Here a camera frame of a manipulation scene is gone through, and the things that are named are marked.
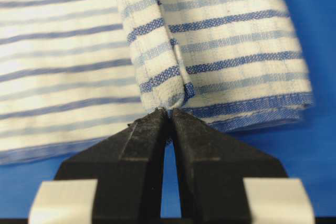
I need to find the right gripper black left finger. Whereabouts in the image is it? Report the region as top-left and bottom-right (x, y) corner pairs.
(1, 109), (168, 223)

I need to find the blue white striped towel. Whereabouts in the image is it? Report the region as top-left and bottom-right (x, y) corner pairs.
(1, 0), (313, 165)

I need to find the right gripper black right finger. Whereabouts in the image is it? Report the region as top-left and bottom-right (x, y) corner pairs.
(167, 108), (336, 224)

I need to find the blue table cloth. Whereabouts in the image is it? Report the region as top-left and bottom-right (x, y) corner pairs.
(1, 0), (335, 218)

